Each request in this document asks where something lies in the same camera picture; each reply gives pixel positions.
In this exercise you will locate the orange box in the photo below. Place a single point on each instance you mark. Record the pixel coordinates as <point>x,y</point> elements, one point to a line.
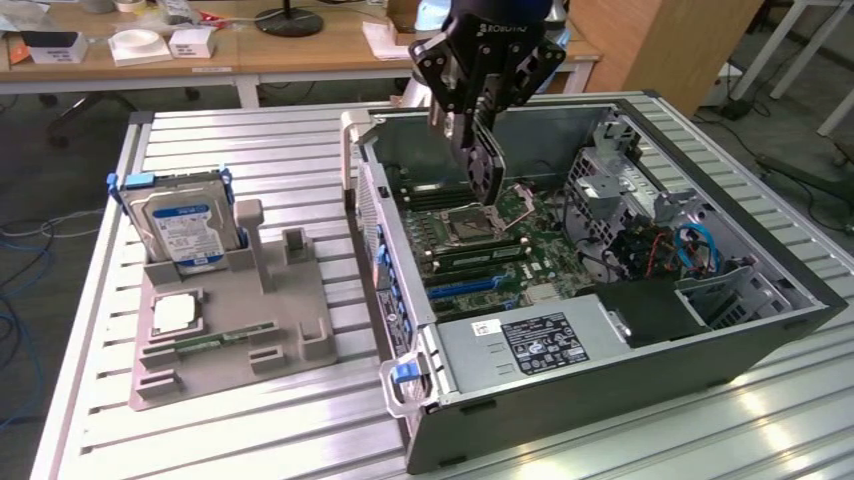
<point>16,54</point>

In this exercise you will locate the black graphics card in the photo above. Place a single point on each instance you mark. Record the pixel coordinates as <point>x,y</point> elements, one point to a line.
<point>483,170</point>

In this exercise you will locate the blue expansion slot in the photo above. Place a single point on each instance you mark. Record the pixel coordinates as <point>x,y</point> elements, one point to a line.
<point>461,287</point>

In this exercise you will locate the CPU socket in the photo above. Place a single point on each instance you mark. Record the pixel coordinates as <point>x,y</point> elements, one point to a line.
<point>467,227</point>

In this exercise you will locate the black floor stand base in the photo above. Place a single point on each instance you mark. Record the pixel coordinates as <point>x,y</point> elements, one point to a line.
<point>810,175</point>

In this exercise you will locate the silver CPU chip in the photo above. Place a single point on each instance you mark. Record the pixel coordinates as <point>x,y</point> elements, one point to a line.
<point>175,314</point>

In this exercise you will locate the wooden desk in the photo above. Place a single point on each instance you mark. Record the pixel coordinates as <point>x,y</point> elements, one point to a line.
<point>87,72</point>

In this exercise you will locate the brown cardboard box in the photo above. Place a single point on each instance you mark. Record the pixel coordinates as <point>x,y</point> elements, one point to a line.
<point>400,20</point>

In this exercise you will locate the white power box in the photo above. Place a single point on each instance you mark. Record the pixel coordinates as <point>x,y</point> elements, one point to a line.
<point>723,90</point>

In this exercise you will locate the grey cup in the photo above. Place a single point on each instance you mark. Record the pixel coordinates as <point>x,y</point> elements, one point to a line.
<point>99,6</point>

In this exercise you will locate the black lamp base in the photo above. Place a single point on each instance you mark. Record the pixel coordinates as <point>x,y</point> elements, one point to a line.
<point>290,25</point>

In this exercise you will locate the open black PC case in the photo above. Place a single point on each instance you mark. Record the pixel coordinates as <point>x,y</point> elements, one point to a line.
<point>601,400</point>

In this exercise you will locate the green motherboard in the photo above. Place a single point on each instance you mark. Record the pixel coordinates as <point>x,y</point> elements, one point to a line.
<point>547,260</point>

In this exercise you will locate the silver disk bay cage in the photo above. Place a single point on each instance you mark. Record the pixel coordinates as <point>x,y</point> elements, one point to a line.
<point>603,200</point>

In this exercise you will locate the white paper stack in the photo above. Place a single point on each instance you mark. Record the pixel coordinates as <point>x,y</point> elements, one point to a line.
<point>383,45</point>

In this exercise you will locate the hard disk in blue caddy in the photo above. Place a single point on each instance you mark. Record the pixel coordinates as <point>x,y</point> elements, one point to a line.
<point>183,232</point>

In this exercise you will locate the grey printed parts rack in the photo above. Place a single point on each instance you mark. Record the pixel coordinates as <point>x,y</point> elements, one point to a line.
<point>234,355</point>

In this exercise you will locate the grey power supply unit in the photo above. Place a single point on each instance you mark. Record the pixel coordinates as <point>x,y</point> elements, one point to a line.
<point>481,360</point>

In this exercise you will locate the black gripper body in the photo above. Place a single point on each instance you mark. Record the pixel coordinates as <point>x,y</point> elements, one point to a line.
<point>497,30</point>

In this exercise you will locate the green RAM stick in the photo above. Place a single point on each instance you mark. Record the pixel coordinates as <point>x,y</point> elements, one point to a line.
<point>220,340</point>

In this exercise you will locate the white box with black lid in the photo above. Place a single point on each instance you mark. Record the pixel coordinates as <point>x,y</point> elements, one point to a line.
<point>56,52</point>

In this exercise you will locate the small white labelled box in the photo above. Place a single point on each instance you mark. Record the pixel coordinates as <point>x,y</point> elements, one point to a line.
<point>190,45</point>

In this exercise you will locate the wooden cabinet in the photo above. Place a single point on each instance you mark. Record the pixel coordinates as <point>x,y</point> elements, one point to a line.
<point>667,50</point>

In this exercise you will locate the metal socket cover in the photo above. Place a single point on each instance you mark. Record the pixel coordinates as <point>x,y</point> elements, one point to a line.
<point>521,200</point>

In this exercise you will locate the white round holder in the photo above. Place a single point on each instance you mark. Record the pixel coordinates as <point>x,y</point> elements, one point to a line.
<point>136,47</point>

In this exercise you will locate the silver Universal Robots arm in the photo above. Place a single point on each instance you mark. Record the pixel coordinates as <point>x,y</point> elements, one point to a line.
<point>415,95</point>

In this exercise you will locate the grey disk bay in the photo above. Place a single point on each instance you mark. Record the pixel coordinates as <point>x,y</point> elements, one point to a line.
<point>734,300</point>

